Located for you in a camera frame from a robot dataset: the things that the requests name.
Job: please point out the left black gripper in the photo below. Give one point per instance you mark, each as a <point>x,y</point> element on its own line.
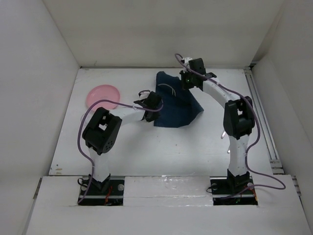
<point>153,117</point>

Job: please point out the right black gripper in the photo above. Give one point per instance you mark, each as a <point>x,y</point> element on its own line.
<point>185,85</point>

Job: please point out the dark blue cloth placemat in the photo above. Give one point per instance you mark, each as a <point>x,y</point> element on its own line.
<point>180,107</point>

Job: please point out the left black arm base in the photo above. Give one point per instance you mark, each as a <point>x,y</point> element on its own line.
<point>111,195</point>

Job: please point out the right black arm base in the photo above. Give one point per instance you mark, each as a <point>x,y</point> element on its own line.
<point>232,190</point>

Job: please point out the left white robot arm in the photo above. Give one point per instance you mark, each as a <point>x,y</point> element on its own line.
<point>101,131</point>

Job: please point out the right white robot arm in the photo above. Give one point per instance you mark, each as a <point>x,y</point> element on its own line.
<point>238,119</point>

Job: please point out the pink plastic plate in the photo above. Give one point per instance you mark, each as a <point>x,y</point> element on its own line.
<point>107,92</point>

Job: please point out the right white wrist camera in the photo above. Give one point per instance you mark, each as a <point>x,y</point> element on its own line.
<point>186,60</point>

